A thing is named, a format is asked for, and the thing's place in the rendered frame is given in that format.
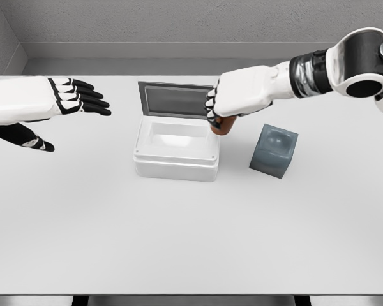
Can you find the brown cup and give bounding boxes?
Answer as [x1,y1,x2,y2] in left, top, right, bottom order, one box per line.
[210,115,237,137]

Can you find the grey box lid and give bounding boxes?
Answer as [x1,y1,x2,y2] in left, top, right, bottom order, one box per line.
[137,80,215,121]

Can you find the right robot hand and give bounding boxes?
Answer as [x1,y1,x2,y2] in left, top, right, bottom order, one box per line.
[204,65,275,128]

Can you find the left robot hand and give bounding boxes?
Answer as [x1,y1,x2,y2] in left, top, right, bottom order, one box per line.
[0,76,112,153]

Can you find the white open box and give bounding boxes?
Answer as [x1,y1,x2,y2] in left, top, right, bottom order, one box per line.
[133,113,220,183]

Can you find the grey cube holder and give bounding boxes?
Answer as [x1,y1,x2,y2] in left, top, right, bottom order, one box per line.
[249,123,299,180]

